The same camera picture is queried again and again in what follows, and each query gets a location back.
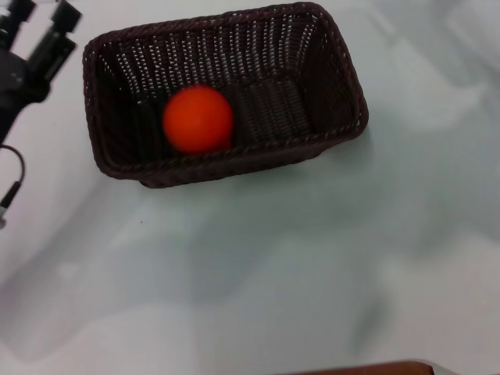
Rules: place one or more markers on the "dark brown woven basket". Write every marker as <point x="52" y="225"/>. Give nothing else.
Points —
<point x="242" y="97"/>

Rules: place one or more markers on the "orange toy tangerine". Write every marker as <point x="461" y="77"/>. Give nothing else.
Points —
<point x="198" y="119"/>

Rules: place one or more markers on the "brown wooden edge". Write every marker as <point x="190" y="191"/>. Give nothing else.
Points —
<point x="371" y="368"/>

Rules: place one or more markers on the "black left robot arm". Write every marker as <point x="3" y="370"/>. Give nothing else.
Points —
<point x="6" y="123"/>

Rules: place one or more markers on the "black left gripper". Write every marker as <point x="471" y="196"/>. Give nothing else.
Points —
<point x="19" y="82"/>

